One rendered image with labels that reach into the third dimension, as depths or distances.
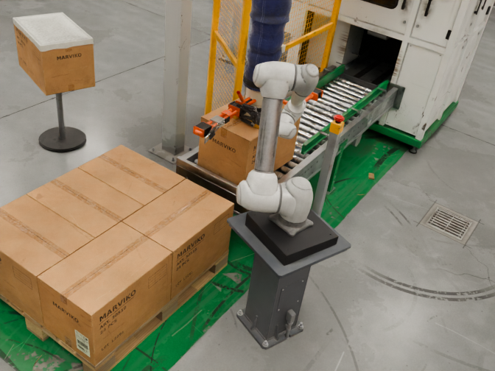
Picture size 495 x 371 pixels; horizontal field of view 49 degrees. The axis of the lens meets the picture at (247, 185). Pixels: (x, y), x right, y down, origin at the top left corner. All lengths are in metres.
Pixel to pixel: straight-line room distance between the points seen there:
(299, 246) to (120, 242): 1.02
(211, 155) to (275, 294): 1.06
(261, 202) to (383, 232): 1.86
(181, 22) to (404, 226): 2.36
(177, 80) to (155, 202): 1.37
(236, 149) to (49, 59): 1.67
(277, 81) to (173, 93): 2.00
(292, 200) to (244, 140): 0.74
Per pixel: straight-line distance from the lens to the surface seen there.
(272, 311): 3.23
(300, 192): 2.77
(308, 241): 2.89
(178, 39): 4.37
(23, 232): 3.32
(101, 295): 2.91
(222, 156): 3.56
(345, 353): 3.51
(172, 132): 4.75
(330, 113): 4.73
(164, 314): 3.44
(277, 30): 3.35
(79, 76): 4.54
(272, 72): 2.70
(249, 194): 2.75
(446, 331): 3.89
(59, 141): 5.04
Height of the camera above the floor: 2.68
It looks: 36 degrees down
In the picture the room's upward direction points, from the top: 8 degrees clockwise
